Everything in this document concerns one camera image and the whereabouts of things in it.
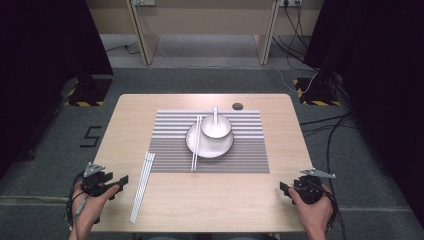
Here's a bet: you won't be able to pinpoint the black cables on floor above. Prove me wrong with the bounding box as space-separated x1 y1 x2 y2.
299 111 360 175

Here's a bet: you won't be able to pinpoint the black cables from socket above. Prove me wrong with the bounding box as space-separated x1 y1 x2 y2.
271 4 318 73

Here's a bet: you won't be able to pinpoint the bundle of white chopsticks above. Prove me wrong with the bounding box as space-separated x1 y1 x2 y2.
129 151 157 225

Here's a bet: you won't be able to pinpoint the white plate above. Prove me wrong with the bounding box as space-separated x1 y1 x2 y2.
184 120 235 159

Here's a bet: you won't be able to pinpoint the long white chopstick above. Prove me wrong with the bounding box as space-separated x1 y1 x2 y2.
193 114 204 172
190 114 201 172

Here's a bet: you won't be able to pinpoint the hazard striped stand base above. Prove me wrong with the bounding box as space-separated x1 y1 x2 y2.
292 76 344 107
62 76 114 108

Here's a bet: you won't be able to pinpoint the grey striped placemat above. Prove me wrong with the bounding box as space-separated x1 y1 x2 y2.
148 109 271 174

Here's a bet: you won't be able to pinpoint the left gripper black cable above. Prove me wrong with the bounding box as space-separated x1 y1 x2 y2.
65 171 88 240

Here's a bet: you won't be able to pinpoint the white bowl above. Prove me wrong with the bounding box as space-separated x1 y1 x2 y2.
199 113 233 140

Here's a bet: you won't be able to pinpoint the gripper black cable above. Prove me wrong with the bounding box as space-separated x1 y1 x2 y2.
65 171 88 240
316 184 348 240

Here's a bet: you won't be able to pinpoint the person's left hand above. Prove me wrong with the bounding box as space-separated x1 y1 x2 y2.
70 184 121 235

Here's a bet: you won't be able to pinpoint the light wooden desk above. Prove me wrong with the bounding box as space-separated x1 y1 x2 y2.
84 0 325 66

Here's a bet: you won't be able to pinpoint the white spoon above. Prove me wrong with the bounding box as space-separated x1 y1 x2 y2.
208 105 223 136

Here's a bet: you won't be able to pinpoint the black curtain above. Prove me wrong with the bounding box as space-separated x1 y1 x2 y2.
302 0 424 231
0 0 115 179

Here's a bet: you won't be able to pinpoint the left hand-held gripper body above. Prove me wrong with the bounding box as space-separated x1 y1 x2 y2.
80 161 112 198

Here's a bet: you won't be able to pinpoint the thin black floor cable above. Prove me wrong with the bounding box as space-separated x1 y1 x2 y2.
105 40 141 56

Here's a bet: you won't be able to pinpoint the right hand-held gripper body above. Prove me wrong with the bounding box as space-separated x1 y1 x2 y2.
292 167 337 205

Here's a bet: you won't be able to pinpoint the person's right hand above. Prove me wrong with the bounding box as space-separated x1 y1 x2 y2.
287 185 335 232

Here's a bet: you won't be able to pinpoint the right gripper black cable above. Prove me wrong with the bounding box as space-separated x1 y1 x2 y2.
316 184 348 240

